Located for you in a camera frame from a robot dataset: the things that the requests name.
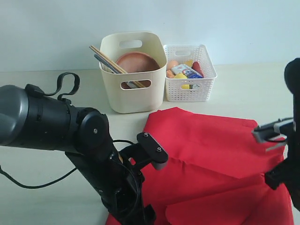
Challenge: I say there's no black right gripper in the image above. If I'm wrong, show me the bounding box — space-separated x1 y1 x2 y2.
264 133 300 210

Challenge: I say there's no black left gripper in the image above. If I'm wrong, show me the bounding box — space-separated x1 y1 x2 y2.
65 143 156 225

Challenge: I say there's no red paper table mat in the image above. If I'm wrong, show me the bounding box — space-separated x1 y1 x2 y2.
104 106 295 225

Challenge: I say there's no silver table knife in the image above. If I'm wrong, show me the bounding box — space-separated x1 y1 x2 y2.
94 54 143 89

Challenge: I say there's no orange fried chicken piece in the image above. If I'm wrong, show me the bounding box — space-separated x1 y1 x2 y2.
166 69 176 79

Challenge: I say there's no brown wooden plate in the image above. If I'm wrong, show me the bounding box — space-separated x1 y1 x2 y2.
116 52 160 73

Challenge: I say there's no yellow lemon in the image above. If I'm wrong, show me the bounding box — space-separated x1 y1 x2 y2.
174 73 187 79

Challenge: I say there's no brown egg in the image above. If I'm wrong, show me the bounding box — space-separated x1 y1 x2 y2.
167 60 179 70

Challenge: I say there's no small blue milk carton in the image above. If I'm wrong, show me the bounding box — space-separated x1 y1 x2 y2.
171 64 203 79

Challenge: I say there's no yellow cheese wedge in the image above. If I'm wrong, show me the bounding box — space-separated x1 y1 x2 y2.
184 60 194 68

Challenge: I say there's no orange carrot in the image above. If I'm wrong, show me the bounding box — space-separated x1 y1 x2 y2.
192 61 204 77

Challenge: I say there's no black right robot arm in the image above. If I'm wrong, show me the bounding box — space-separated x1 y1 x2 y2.
265 58 300 210

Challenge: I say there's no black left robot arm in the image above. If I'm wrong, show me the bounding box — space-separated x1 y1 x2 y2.
0 85 158 225

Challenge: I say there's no cream plastic bin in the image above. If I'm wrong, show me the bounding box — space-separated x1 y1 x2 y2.
99 31 167 113

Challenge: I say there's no white perforated plastic basket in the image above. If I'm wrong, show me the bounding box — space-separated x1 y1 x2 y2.
164 44 217 102

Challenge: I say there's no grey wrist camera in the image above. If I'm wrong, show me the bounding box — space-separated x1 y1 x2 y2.
120 132 168 171
251 117 294 152

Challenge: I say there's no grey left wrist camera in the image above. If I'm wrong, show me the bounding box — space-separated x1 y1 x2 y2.
120 132 168 171

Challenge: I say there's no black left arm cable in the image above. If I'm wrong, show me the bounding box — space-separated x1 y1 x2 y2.
0 72 141 225

